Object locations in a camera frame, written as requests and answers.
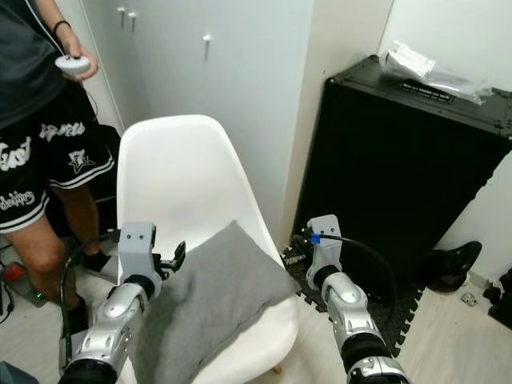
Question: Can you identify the white plastic shell chair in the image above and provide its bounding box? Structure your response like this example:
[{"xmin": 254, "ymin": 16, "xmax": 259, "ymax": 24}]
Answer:
[{"xmin": 117, "ymin": 114, "xmax": 302, "ymax": 384}]

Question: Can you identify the white round controller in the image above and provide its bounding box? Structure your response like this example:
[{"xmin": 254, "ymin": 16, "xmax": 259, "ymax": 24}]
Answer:
[{"xmin": 54, "ymin": 54, "xmax": 94, "ymax": 78}]

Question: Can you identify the person's left hand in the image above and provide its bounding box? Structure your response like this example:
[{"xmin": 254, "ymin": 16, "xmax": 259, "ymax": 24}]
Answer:
[{"xmin": 58, "ymin": 42, "xmax": 100, "ymax": 82}]

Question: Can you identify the clear plastic bag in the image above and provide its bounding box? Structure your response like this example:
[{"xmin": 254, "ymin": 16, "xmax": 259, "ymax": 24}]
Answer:
[{"xmin": 379, "ymin": 40, "xmax": 494, "ymax": 106}]

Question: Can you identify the person in black shorts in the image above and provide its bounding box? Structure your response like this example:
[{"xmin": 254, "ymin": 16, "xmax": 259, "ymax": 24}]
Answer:
[{"xmin": 0, "ymin": 0, "xmax": 122, "ymax": 341}]

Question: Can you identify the grey pillow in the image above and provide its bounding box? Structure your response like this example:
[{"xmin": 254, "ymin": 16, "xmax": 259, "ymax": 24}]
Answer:
[{"xmin": 128, "ymin": 221, "xmax": 302, "ymax": 384}]

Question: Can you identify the black gear pile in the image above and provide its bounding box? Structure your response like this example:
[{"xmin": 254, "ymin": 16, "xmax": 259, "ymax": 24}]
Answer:
[{"xmin": 483, "ymin": 267, "xmax": 512, "ymax": 330}]

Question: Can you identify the black cabinet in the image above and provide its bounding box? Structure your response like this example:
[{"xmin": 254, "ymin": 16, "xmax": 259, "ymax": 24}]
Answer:
[{"xmin": 291, "ymin": 54, "xmax": 512, "ymax": 282}]

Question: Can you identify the black foam floor mat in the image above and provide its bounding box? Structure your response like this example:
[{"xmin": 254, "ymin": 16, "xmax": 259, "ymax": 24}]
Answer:
[{"xmin": 280, "ymin": 243, "xmax": 426, "ymax": 358}]

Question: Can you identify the white wardrobe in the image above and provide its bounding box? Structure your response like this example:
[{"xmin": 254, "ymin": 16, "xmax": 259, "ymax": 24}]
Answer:
[{"xmin": 78, "ymin": 0, "xmax": 318, "ymax": 237}]

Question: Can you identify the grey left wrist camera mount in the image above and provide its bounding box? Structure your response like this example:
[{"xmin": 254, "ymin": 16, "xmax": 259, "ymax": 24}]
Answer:
[{"xmin": 118, "ymin": 222, "xmax": 160, "ymax": 282}]

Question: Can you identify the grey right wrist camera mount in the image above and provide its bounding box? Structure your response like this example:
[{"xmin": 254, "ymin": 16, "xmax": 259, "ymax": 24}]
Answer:
[{"xmin": 306, "ymin": 214, "xmax": 344, "ymax": 270}]

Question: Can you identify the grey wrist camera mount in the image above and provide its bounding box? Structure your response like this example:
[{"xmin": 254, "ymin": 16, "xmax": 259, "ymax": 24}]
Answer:
[
  {"xmin": 306, "ymin": 214, "xmax": 344, "ymax": 270},
  {"xmin": 118, "ymin": 222, "xmax": 160, "ymax": 282}
]

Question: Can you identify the red and black floor device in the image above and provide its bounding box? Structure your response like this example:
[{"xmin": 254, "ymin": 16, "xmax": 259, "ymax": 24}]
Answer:
[{"xmin": 3, "ymin": 263, "xmax": 50, "ymax": 310}]

